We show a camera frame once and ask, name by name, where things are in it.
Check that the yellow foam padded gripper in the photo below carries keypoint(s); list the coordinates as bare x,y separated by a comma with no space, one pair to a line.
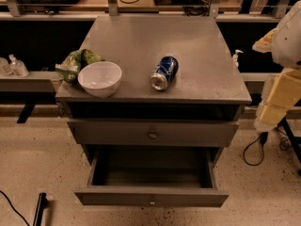
289,42

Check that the black stand leg right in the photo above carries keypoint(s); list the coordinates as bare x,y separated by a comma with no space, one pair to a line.
295,141

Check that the black stand leg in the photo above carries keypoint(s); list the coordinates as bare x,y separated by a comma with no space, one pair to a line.
41,205
295,141

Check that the grey drawer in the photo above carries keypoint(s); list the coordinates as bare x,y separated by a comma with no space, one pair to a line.
153,132
152,177

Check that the white bowl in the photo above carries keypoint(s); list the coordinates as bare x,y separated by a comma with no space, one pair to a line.
100,79

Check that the black stand leg left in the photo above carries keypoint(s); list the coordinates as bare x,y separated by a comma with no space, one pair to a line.
41,205

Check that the clear container far left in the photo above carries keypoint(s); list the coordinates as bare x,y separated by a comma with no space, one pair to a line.
4,67

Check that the green chip bag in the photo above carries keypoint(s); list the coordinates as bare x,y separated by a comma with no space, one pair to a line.
75,61

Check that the grey drawer cabinet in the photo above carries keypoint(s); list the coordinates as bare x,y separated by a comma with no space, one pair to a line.
207,86

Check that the white pump bottle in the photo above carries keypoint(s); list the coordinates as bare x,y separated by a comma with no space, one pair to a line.
235,57

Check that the grey top drawer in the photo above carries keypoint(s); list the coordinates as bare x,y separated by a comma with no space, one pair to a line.
153,132

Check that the blue soda can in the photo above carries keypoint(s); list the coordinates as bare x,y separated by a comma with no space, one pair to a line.
164,74

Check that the black cable floor left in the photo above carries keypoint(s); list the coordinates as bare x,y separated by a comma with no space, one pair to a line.
13,208

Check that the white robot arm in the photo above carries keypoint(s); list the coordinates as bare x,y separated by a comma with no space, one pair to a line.
290,24

